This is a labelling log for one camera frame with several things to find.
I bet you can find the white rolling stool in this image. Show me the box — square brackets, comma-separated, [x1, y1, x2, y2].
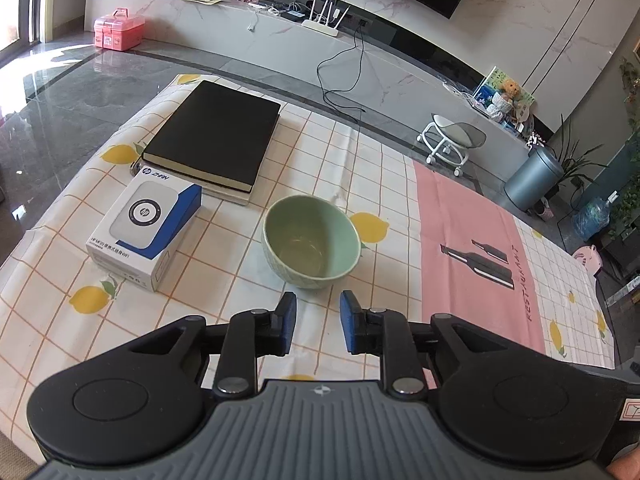
[416, 113, 488, 177]

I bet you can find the black notebook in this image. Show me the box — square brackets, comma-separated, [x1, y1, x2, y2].
[142, 80, 282, 194]

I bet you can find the blue water jug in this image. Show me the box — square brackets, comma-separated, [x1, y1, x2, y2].
[571, 197, 612, 241]

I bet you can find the black cable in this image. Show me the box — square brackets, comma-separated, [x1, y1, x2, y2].
[316, 25, 368, 111]

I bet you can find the green ceramic bowl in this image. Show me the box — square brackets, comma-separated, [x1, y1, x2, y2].
[261, 195, 362, 291]

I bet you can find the white and blue box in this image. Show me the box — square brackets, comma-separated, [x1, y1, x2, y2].
[86, 164, 203, 293]

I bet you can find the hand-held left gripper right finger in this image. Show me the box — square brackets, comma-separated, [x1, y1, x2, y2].
[339, 290, 511, 397]

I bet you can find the white router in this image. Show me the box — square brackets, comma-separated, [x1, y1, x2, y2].
[301, 0, 351, 40]

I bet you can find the pink piggy toy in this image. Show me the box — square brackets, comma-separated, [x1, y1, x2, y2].
[571, 245, 603, 277]

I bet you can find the pink storage box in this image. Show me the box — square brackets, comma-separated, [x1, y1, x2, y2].
[94, 7, 146, 52]

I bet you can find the checked lemon-print tablecloth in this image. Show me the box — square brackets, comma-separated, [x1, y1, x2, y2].
[0, 74, 615, 411]

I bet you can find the grey trash can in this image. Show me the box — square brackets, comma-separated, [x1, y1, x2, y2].
[502, 145, 566, 211]

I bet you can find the pink bottle-print placemat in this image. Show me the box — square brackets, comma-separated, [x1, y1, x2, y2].
[413, 160, 547, 353]

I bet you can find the tall leafy floor plant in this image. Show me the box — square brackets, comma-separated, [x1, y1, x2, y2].
[550, 115, 608, 188]

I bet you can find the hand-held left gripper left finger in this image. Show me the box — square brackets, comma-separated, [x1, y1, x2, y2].
[120, 291, 297, 396]

